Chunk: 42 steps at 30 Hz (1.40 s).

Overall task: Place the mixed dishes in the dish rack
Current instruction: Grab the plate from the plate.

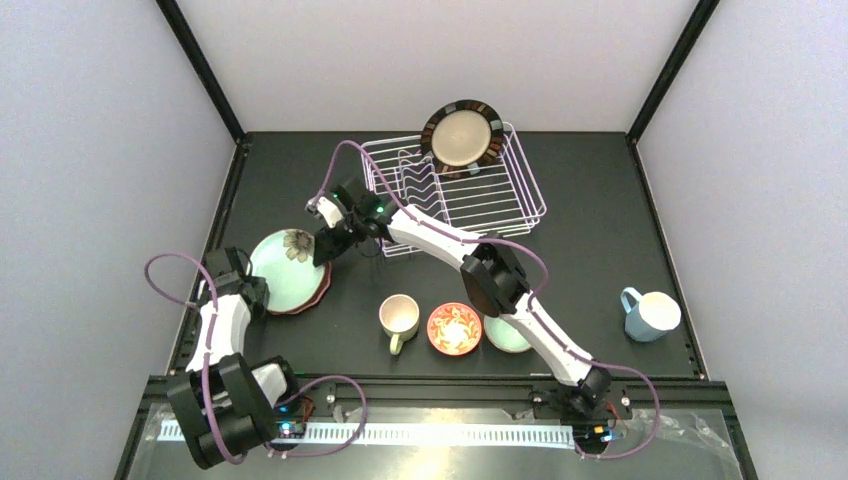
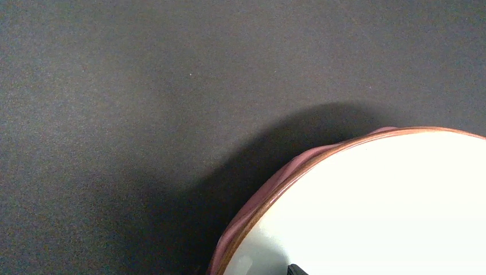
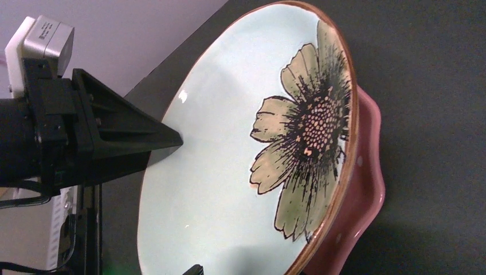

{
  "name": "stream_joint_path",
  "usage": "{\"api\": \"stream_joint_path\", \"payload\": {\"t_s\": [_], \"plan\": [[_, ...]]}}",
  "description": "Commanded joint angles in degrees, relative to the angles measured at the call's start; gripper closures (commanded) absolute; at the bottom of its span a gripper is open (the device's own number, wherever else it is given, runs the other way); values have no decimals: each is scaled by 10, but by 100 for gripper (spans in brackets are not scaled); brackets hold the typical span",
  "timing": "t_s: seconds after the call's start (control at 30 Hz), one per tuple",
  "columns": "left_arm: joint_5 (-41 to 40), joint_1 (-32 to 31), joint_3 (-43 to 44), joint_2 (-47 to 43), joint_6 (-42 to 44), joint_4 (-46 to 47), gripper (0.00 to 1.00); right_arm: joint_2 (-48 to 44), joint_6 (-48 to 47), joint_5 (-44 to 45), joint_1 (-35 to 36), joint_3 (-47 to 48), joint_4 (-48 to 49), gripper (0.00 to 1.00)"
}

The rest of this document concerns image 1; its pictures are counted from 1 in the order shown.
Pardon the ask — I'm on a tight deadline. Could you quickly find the black frame post left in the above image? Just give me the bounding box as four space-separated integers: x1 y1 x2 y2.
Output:
155 0 246 144

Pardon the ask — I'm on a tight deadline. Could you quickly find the white wire dish rack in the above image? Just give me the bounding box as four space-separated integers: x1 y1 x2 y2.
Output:
361 122 547 237

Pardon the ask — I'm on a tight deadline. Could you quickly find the green flower plate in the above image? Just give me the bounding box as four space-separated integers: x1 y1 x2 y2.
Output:
250 228 325 315

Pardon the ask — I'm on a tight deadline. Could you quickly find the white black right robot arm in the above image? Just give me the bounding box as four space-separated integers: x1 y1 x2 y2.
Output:
305 179 611 418

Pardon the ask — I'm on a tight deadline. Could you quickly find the black frame post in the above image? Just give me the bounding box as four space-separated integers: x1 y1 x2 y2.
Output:
627 0 720 145
155 0 246 144

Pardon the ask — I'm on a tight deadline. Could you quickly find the pink dotted plate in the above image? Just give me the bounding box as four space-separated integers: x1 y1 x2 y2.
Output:
284 263 333 315

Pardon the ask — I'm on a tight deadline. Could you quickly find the orange floral small bowl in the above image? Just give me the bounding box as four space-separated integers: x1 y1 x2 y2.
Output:
425 302 483 357

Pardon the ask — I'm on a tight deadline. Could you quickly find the light blue mug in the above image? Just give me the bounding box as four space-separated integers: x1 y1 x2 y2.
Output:
620 287 682 343

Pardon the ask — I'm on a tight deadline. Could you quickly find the black frame post right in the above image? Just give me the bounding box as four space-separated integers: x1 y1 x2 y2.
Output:
627 0 720 145

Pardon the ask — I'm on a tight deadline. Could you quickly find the black striped rim dinner plate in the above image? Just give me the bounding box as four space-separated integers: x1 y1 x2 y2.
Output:
419 99 505 180

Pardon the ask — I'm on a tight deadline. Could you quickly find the cream mug green handle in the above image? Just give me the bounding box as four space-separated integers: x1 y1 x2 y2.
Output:
378 294 420 356

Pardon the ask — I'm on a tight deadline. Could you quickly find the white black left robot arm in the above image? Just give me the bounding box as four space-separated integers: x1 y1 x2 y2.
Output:
167 247 297 469

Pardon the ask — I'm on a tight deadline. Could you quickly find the white led light strip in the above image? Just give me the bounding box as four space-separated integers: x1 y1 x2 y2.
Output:
157 420 576 450

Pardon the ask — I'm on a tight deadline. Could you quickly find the green glazed small bowl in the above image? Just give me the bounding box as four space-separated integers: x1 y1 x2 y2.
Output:
483 316 531 354

